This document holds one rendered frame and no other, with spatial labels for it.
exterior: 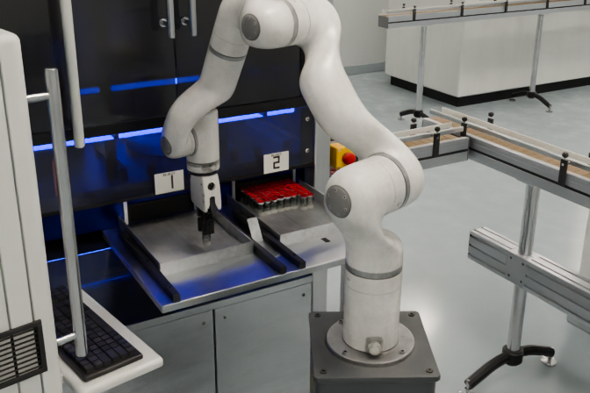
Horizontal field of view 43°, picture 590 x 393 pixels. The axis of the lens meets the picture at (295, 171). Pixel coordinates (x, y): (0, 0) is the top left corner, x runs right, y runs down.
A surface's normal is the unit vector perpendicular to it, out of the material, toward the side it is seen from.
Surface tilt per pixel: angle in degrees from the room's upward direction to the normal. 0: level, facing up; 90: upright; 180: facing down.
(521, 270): 90
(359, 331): 90
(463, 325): 0
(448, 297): 0
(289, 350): 90
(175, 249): 0
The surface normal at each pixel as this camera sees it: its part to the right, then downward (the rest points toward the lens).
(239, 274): 0.00, -0.94
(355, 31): 0.50, 0.30
